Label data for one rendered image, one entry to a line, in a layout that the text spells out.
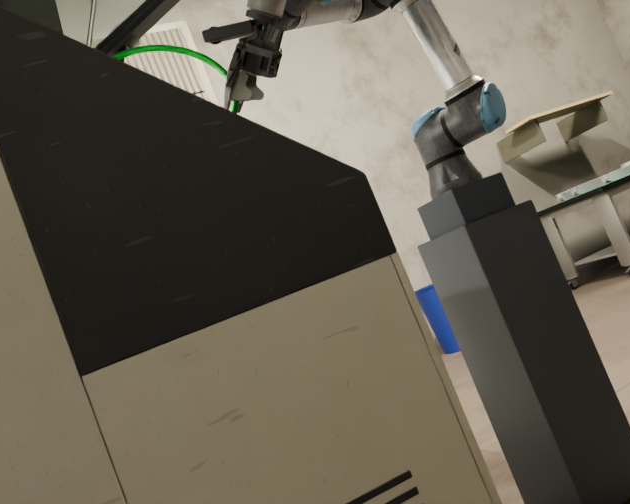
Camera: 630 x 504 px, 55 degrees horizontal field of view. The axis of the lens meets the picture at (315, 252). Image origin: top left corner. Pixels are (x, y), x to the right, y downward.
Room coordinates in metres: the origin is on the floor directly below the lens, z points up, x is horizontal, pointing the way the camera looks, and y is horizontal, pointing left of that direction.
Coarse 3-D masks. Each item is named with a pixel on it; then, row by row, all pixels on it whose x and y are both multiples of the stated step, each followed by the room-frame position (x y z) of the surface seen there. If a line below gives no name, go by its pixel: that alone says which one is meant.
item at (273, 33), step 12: (252, 12) 1.18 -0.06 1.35; (264, 24) 1.20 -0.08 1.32; (276, 24) 1.19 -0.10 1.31; (252, 36) 1.21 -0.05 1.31; (264, 36) 1.21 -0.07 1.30; (276, 36) 1.20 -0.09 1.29; (240, 48) 1.20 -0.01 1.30; (252, 48) 1.20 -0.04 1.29; (264, 48) 1.21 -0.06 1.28; (276, 48) 1.20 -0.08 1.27; (252, 60) 1.22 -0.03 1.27; (264, 60) 1.21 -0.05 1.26; (276, 60) 1.22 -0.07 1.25; (252, 72) 1.22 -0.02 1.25; (264, 72) 1.21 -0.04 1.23; (276, 72) 1.26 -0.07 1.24
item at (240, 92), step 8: (240, 72) 1.22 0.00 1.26; (240, 80) 1.22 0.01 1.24; (232, 88) 1.22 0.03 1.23; (240, 88) 1.22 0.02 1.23; (248, 88) 1.22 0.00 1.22; (224, 96) 1.22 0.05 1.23; (232, 96) 1.22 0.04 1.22; (240, 96) 1.22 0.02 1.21; (248, 96) 1.22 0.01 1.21; (224, 104) 1.23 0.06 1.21
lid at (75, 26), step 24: (0, 0) 1.07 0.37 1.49; (24, 0) 1.13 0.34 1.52; (48, 0) 1.20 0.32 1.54; (72, 0) 1.31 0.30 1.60; (120, 0) 1.50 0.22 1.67; (144, 0) 1.62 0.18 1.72; (168, 0) 1.72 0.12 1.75; (48, 24) 1.26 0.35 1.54; (72, 24) 1.39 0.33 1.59; (96, 24) 1.49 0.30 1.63; (120, 24) 1.61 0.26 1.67; (144, 24) 1.70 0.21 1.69; (96, 48) 1.59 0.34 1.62; (120, 48) 1.67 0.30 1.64
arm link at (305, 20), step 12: (336, 0) 1.46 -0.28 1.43; (348, 0) 1.50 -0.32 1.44; (360, 0) 1.53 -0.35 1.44; (312, 12) 1.38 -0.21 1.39; (324, 12) 1.42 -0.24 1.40; (336, 12) 1.47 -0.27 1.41; (348, 12) 1.51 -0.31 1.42; (360, 12) 1.54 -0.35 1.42; (372, 12) 1.57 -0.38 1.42; (288, 24) 1.32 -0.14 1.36; (300, 24) 1.37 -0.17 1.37; (312, 24) 1.42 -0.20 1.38
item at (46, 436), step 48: (0, 192) 0.93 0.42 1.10; (0, 240) 0.92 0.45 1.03; (0, 288) 0.91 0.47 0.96; (48, 288) 0.94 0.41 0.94; (0, 336) 0.91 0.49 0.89; (48, 336) 0.93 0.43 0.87; (0, 384) 0.90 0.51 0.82; (48, 384) 0.92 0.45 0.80; (0, 432) 0.89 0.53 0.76; (48, 432) 0.91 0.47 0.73; (96, 432) 0.93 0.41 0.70; (0, 480) 0.89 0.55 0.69; (48, 480) 0.91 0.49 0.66; (96, 480) 0.92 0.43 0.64
